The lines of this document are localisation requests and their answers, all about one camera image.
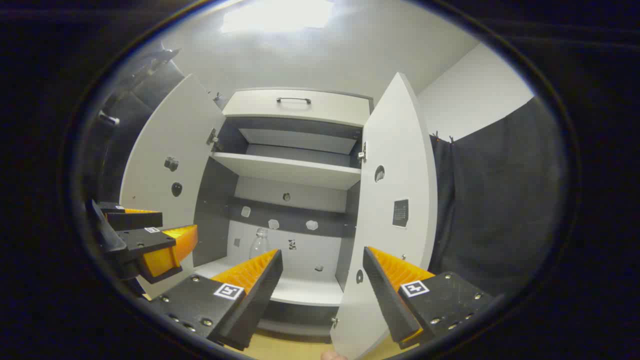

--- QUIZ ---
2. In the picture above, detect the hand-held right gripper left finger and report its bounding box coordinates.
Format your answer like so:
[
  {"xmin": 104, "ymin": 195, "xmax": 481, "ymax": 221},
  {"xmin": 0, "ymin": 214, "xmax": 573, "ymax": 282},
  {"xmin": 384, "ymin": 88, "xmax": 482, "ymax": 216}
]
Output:
[{"xmin": 149, "ymin": 249, "xmax": 284, "ymax": 352}]

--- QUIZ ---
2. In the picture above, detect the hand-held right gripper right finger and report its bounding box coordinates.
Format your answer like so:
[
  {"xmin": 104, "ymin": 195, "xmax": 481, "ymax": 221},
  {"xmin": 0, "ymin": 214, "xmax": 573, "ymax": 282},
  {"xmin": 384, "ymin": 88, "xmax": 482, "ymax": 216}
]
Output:
[{"xmin": 362, "ymin": 246, "xmax": 496, "ymax": 350}]

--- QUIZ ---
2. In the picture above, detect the clear plastic bottle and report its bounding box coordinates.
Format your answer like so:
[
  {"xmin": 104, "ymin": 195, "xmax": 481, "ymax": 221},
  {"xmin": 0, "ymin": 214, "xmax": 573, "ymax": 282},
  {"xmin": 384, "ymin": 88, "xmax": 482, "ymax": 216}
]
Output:
[{"xmin": 248, "ymin": 227, "xmax": 271, "ymax": 261}]

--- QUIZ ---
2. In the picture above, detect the white cabinet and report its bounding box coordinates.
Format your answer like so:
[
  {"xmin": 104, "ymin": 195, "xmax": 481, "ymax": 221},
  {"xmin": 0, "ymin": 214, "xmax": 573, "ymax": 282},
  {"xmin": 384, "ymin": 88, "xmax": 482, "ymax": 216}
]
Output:
[{"xmin": 192, "ymin": 87, "xmax": 375, "ymax": 337}]

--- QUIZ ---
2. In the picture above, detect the white cabinet door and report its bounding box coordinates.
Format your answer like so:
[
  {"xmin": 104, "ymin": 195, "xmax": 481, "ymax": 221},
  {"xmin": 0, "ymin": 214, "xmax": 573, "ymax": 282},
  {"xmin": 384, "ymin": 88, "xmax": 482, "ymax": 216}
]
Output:
[
  {"xmin": 119, "ymin": 74, "xmax": 227, "ymax": 301},
  {"xmin": 330, "ymin": 72, "xmax": 440, "ymax": 360}
]

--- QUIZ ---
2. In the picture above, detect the white cabinet shelf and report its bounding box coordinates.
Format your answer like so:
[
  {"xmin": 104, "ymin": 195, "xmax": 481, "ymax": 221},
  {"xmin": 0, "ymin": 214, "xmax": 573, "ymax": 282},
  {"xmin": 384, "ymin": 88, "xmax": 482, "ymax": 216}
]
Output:
[{"xmin": 212, "ymin": 151, "xmax": 362, "ymax": 191}]

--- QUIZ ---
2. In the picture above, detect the white cabinet drawer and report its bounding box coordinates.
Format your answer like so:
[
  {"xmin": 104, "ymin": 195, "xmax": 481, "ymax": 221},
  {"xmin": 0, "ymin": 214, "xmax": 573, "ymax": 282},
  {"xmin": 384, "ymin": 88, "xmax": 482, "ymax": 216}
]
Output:
[{"xmin": 222, "ymin": 88, "xmax": 374, "ymax": 127}]

